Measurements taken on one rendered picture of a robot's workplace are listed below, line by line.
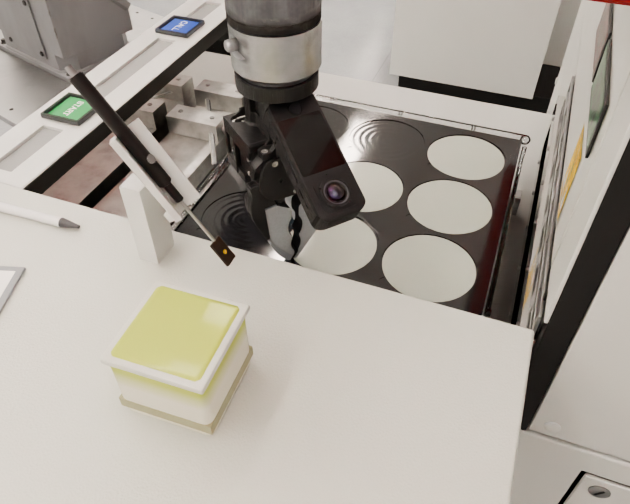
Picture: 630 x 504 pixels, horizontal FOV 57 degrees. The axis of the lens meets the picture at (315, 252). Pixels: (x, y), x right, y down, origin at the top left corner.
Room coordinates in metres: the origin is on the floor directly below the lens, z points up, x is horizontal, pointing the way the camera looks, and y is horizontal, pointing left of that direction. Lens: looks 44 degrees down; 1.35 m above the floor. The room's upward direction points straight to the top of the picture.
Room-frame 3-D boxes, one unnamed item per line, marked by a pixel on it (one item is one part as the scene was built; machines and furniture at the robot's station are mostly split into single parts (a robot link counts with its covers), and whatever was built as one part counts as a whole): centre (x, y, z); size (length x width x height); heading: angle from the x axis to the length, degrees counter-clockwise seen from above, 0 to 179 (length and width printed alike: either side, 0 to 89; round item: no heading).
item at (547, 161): (0.51, -0.26, 0.89); 0.44 x 0.02 x 0.10; 159
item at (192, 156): (0.65, 0.19, 0.87); 0.36 x 0.08 x 0.03; 159
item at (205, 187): (0.64, 0.11, 0.90); 0.38 x 0.01 x 0.01; 159
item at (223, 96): (0.80, 0.14, 0.89); 0.08 x 0.03 x 0.03; 69
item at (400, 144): (0.57, -0.06, 0.90); 0.34 x 0.34 x 0.01; 69
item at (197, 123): (0.72, 0.17, 0.89); 0.08 x 0.03 x 0.03; 69
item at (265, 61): (0.46, 0.03, 1.13); 0.08 x 0.08 x 0.05
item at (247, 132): (0.47, 0.04, 1.05); 0.09 x 0.08 x 0.12; 29
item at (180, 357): (0.25, 0.09, 1.00); 0.07 x 0.07 x 0.07; 71
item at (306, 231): (0.47, 0.02, 0.95); 0.06 x 0.03 x 0.09; 29
